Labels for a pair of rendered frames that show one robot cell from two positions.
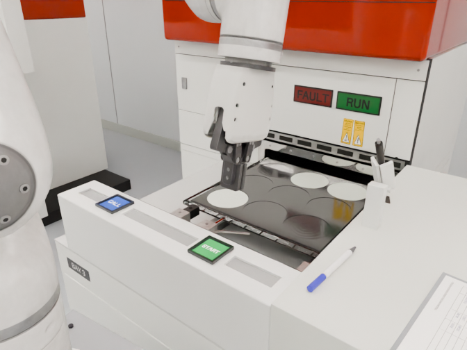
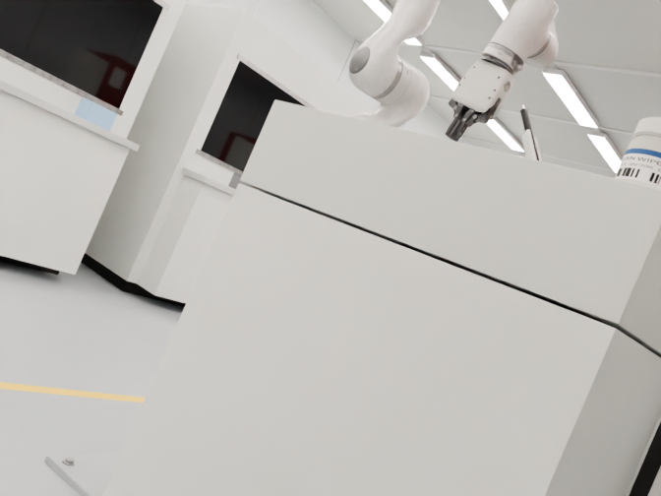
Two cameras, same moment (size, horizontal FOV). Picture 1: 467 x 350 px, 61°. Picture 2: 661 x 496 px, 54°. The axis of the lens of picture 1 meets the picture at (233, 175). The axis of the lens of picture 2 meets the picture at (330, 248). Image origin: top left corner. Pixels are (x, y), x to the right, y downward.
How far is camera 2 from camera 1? 1.55 m
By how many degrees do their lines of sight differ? 92
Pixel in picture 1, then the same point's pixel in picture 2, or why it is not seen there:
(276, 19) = (502, 31)
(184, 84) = not seen: outside the picture
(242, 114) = (464, 83)
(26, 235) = (379, 117)
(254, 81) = (481, 67)
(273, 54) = (491, 49)
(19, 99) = (384, 42)
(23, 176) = (365, 57)
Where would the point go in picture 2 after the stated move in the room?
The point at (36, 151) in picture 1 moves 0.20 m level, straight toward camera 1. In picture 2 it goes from (374, 54) to (302, 10)
